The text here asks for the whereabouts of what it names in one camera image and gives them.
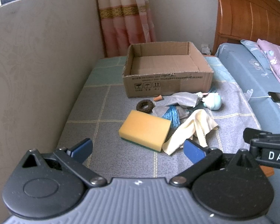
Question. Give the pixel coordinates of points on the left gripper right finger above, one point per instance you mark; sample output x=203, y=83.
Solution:
x=204, y=160

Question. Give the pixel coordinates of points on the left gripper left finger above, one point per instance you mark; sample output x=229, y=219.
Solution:
x=72, y=161

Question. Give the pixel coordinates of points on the cream microfibre cloth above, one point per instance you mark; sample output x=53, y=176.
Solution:
x=199, y=124

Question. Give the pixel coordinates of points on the light blue plush toy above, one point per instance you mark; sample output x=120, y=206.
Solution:
x=212, y=101

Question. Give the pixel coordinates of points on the yellow green sponge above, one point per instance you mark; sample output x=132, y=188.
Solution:
x=146, y=130

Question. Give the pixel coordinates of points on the blue floral bed mattress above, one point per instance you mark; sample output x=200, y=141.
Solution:
x=256, y=82

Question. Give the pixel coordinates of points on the blue tassel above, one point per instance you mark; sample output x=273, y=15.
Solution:
x=172, y=115

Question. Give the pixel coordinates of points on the black smartphone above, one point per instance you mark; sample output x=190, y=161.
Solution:
x=274, y=96

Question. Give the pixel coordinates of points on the grey checked blanket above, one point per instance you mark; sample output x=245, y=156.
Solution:
x=103, y=106

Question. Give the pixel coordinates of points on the orange foam earplug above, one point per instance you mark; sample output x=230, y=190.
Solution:
x=158, y=98

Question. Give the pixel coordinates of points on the lilac floral quilt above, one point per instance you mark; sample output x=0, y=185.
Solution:
x=272, y=52

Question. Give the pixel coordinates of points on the open cardboard box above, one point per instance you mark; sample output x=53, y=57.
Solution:
x=165, y=68

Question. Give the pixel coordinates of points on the blue floral pillow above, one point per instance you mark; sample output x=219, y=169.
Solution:
x=257, y=53

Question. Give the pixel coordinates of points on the wooden bed headboard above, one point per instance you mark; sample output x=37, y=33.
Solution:
x=247, y=19

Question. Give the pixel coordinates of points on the pink striped curtain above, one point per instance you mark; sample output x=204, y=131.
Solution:
x=125, y=22

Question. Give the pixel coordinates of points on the white wall charger plug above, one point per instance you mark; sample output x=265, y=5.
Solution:
x=205, y=49

